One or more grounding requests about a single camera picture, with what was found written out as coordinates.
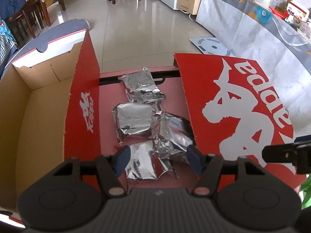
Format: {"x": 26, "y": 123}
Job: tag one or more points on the white bathroom scale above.
{"x": 211, "y": 46}

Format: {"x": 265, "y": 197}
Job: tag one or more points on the blue round plastic lid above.
{"x": 263, "y": 15}

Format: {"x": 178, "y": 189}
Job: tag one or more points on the red Kappa box lid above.
{"x": 235, "y": 111}

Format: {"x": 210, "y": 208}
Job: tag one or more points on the marble patterned table cloth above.
{"x": 281, "y": 52}

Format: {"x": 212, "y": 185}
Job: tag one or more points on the wooden chair with blue jacket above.
{"x": 22, "y": 15}

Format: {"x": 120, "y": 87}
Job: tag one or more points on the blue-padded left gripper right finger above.
{"x": 207, "y": 168}

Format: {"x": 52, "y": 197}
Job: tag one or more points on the brown cardboard shoe box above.
{"x": 49, "y": 112}

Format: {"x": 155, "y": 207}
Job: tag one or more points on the silver foil packet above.
{"x": 145, "y": 164}
{"x": 140, "y": 87}
{"x": 137, "y": 120}

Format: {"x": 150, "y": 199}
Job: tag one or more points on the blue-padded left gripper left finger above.
{"x": 109, "y": 168}

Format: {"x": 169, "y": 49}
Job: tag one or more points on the rolled grey blue mat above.
{"x": 40, "y": 43}

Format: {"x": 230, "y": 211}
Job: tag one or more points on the red white printed box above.
{"x": 298, "y": 11}

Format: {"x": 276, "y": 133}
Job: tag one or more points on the houndstooth patterned cushion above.
{"x": 8, "y": 48}

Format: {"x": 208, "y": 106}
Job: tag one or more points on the right crumpled foil packet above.
{"x": 174, "y": 136}

